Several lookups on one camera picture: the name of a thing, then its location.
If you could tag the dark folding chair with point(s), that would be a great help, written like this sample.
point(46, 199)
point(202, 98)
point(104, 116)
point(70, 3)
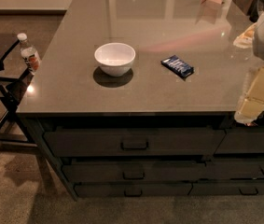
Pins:
point(11, 92)

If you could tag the white ceramic bowl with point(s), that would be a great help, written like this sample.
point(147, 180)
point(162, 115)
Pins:
point(115, 59)

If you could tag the clear plastic water bottle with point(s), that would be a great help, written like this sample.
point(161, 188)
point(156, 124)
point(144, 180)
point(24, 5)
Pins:
point(29, 53)

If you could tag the glass jar with snacks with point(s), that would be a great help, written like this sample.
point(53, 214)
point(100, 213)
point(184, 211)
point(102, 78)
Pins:
point(244, 40)

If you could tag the dark counter cabinet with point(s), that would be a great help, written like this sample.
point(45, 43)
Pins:
point(70, 90)

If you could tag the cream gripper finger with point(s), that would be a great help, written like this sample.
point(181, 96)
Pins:
point(251, 102)

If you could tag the blue snack bar wrapper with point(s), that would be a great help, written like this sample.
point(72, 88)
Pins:
point(178, 66)

